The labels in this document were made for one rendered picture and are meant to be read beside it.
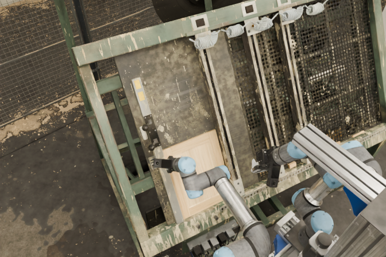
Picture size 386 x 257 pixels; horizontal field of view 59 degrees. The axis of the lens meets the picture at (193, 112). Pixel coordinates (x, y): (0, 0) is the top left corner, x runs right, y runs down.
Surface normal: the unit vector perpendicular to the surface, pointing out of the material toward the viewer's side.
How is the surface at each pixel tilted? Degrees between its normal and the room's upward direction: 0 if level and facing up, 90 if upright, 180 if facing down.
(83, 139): 0
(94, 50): 54
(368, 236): 90
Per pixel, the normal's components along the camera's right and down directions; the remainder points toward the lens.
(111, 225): 0.02, -0.68
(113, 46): 0.38, 0.14
